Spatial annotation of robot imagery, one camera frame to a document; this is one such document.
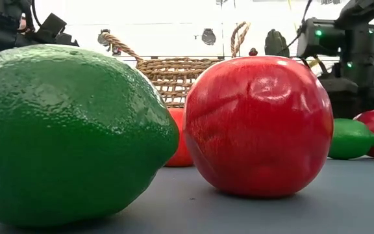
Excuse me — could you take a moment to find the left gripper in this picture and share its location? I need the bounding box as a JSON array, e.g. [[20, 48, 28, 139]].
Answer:
[[15, 12, 80, 47]]

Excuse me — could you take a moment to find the green cactus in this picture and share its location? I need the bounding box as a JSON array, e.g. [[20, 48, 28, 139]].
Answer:
[[264, 28, 290, 59]]

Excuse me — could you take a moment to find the dark round hanging fixture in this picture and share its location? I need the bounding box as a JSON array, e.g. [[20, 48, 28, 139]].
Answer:
[[201, 28, 218, 46]]

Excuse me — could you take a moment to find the woven wicker basket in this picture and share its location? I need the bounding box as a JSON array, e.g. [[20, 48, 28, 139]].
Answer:
[[99, 21, 251, 109]]

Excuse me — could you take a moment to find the green plastic lime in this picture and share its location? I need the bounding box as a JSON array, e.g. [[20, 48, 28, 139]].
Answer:
[[327, 118, 374, 161], [0, 44, 181, 228]]

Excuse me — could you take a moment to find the orange-red round fruit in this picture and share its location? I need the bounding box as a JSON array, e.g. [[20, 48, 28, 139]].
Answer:
[[164, 107, 195, 168]]

